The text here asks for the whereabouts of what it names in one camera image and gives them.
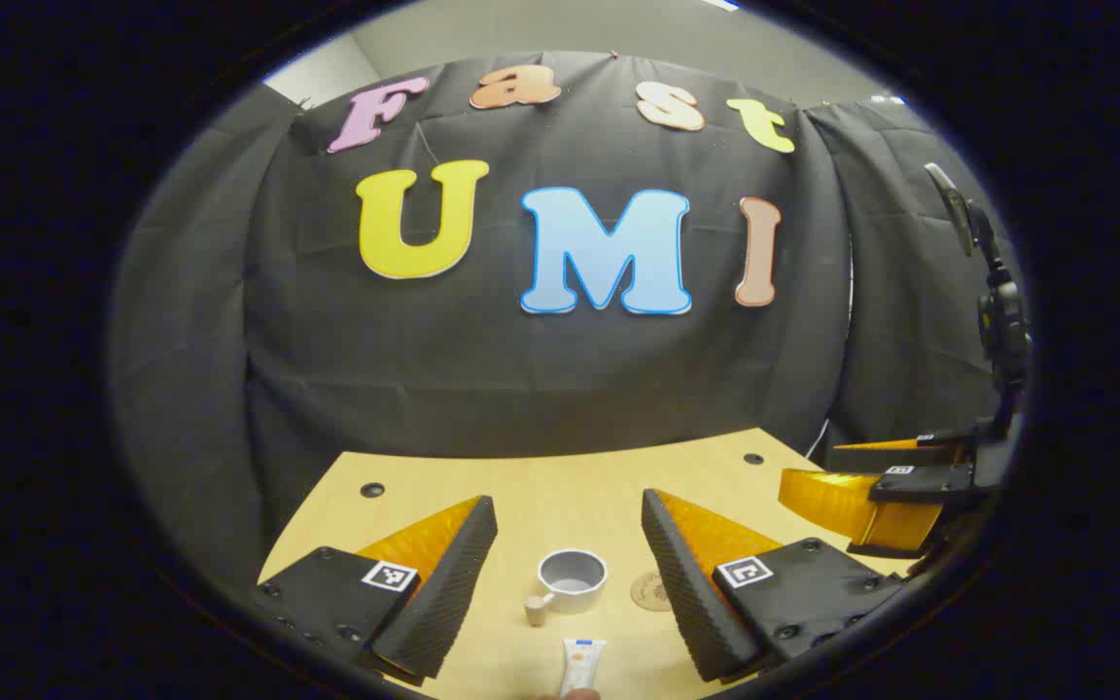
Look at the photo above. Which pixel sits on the light wooden desktop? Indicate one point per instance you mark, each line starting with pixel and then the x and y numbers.
pixel 560 486

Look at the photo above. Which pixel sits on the black backdrop cloth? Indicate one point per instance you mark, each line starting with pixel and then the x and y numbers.
pixel 521 389

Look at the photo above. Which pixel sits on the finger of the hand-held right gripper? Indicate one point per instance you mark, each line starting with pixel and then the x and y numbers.
pixel 920 484
pixel 895 457

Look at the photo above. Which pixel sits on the white toothpaste tube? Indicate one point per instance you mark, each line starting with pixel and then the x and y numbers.
pixel 581 666

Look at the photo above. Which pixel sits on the round wooden coaster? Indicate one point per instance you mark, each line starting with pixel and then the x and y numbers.
pixel 647 591

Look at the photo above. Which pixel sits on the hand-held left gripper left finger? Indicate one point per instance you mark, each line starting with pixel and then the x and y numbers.
pixel 453 583

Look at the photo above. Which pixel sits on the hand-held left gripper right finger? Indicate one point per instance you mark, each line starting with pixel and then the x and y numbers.
pixel 682 593

